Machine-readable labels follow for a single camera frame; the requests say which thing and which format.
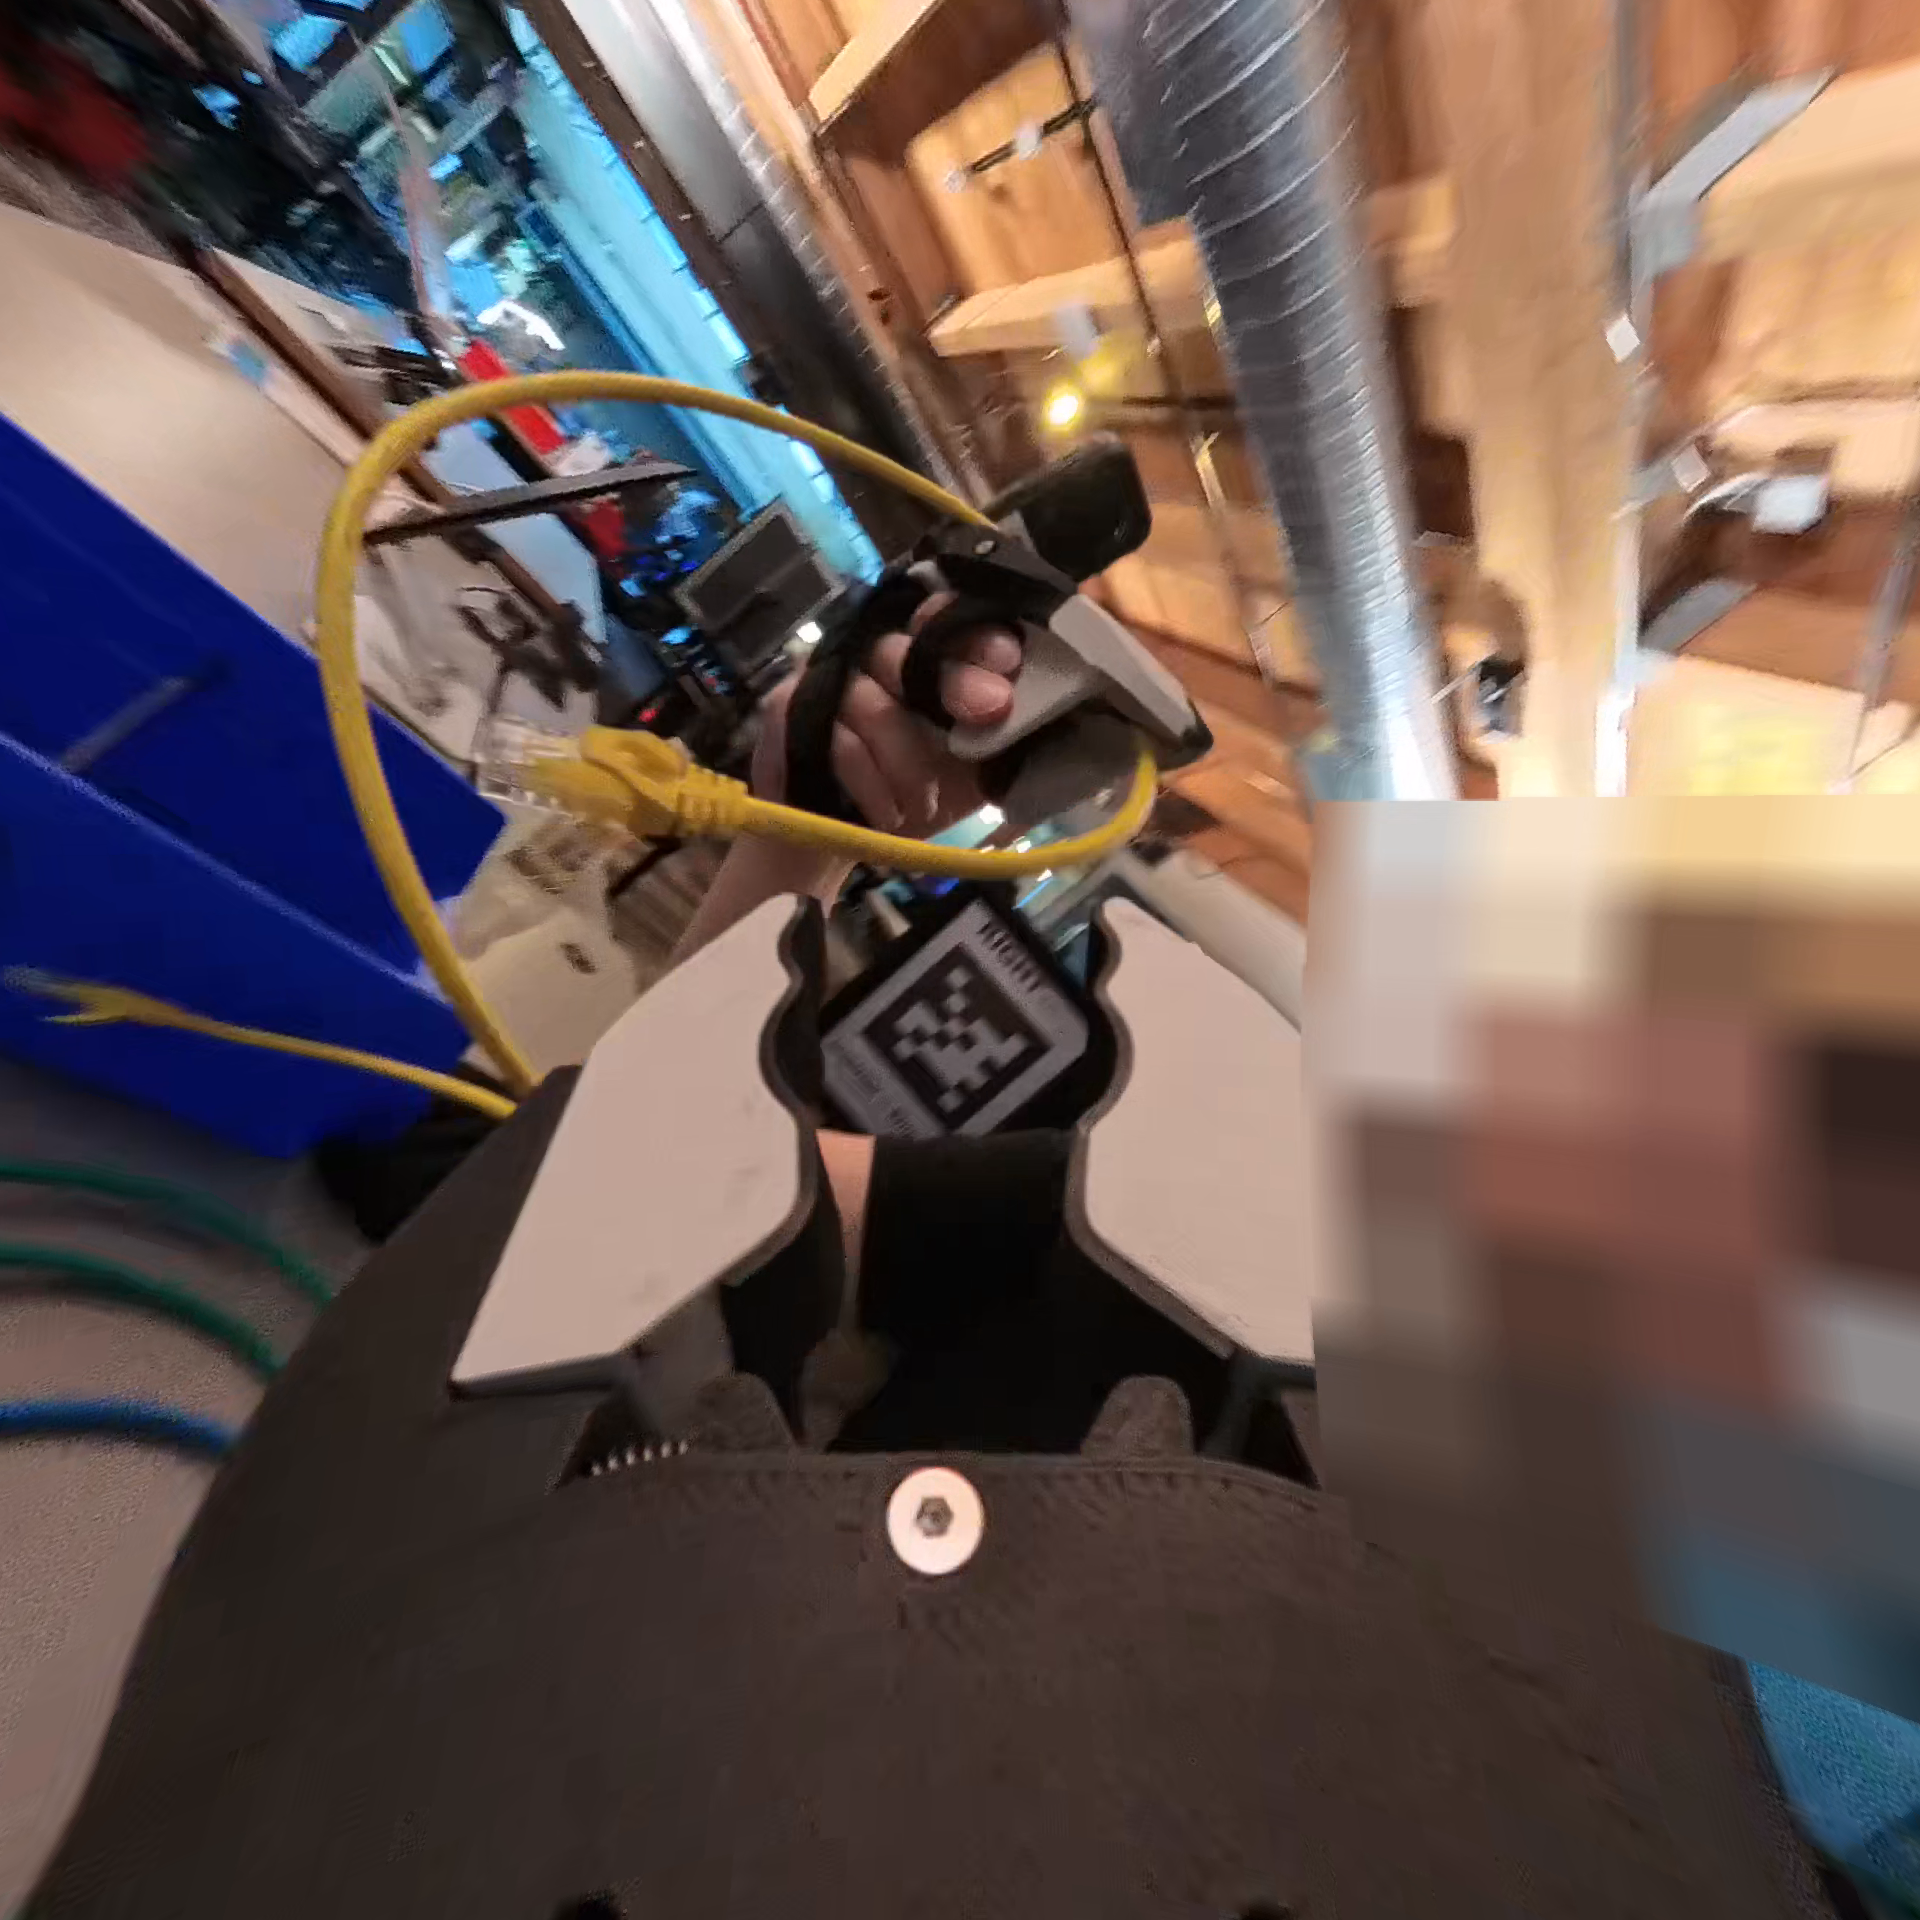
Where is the person's right forearm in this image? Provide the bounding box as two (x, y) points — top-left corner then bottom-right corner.
(666, 838), (842, 974)

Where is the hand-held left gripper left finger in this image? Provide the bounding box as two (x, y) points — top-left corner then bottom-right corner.
(448, 897), (825, 1387)

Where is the green cable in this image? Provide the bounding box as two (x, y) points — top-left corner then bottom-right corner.
(0, 1159), (335, 1374)

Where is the blue plastic bin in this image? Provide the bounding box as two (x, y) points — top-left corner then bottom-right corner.
(0, 411), (506, 1159)

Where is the wooden shelf unit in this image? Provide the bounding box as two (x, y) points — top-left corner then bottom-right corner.
(805, 0), (1313, 707)

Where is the silver spiral duct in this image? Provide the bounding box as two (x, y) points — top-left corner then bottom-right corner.
(1076, 0), (1459, 801)

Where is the yellow ethernet cable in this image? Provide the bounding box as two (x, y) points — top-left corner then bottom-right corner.
(6, 371), (1160, 1122)

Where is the person's right hand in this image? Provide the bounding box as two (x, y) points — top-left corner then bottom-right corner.
(748, 592), (1035, 847)

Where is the blue cable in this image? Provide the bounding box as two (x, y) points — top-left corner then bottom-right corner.
(0, 1397), (239, 1461)

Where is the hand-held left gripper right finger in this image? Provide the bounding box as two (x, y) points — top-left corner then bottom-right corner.
(1070, 897), (1316, 1364)

